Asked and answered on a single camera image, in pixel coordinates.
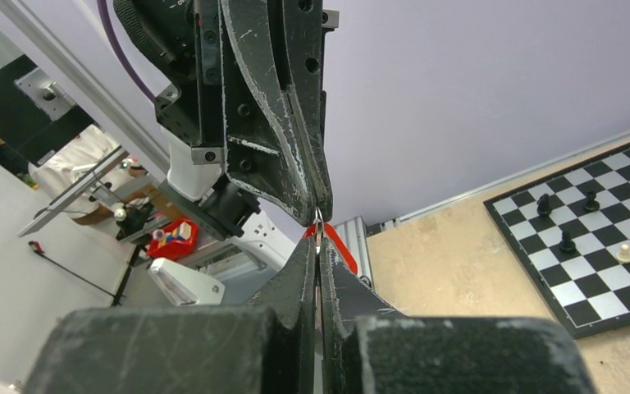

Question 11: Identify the black chess piece left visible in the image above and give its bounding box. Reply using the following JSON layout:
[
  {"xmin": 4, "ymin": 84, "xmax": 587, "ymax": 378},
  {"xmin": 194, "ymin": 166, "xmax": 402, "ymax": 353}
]
[{"xmin": 536, "ymin": 193, "xmax": 552, "ymax": 217}]

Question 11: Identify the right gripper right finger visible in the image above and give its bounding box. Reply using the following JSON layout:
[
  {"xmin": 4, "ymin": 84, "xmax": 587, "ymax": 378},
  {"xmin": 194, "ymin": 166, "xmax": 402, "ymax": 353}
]
[{"xmin": 319, "ymin": 240, "xmax": 596, "ymax": 393}]

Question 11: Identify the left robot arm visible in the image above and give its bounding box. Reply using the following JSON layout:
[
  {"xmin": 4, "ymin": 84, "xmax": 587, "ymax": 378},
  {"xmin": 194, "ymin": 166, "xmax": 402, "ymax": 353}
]
[{"xmin": 113, "ymin": 1, "xmax": 336, "ymax": 226}]

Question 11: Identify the red bin of toys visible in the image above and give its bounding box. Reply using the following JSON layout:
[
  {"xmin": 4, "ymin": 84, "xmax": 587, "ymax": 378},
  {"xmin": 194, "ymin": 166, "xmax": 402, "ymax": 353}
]
[{"xmin": 147, "ymin": 218, "xmax": 199, "ymax": 261}]

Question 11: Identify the black chess piece right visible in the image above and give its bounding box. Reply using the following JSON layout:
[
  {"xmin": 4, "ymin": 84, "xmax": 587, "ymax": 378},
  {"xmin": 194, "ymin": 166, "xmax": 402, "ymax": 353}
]
[{"xmin": 558, "ymin": 230, "xmax": 577, "ymax": 254}]

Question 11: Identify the aluminium frame rail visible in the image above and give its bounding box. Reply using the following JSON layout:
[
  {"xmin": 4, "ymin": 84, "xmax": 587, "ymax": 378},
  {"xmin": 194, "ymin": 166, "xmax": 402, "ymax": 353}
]
[{"xmin": 334, "ymin": 216, "xmax": 399, "ymax": 290}]

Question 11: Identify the white chess pawn lower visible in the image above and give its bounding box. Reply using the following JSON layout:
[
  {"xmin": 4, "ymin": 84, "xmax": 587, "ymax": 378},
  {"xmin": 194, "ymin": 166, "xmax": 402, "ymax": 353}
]
[{"xmin": 615, "ymin": 243, "xmax": 630, "ymax": 264}]

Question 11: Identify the black chess pawn upper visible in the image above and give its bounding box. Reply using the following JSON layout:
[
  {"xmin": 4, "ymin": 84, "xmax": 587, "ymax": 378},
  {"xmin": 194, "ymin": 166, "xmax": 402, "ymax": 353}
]
[{"xmin": 583, "ymin": 190, "xmax": 600, "ymax": 213}]

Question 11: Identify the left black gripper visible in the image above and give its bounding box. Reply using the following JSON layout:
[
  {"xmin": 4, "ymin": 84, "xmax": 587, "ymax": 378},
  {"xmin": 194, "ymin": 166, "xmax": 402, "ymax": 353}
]
[{"xmin": 154, "ymin": 1, "xmax": 339, "ymax": 227}]

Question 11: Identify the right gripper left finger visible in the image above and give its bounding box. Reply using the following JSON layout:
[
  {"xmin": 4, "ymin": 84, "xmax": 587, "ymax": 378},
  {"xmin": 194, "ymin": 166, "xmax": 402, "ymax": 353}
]
[{"xmin": 24, "ymin": 237, "xmax": 316, "ymax": 393}]

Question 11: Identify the black white chessboard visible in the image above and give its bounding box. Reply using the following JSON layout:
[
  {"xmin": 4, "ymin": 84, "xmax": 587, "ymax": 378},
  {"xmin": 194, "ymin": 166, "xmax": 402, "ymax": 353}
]
[{"xmin": 484, "ymin": 142, "xmax": 630, "ymax": 338}]

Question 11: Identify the black chess piece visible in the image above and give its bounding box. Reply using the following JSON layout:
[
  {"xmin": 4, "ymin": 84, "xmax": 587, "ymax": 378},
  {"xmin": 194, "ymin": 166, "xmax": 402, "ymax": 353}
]
[
  {"xmin": 558, "ymin": 230, "xmax": 577, "ymax": 254},
  {"xmin": 536, "ymin": 193, "xmax": 552, "ymax": 217}
]

